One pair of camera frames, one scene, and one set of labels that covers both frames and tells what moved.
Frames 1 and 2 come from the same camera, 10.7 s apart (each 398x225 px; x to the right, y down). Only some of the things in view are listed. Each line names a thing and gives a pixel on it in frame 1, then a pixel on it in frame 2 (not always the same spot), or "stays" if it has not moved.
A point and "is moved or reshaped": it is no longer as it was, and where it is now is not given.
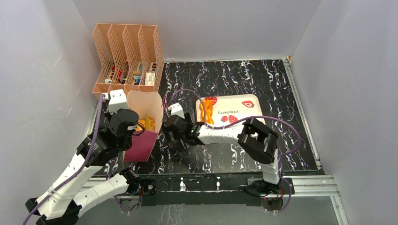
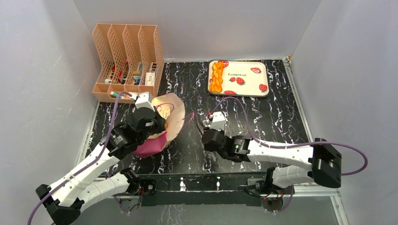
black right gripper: [173, 130] to [204, 136]
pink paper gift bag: [144, 103] is moved or reshaped
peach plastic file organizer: [131, 56] stays
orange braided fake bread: [208, 107] to [215, 86]
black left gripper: [111, 116] to [161, 122]
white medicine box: [149, 78] stays
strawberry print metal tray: [228, 109] to [245, 78]
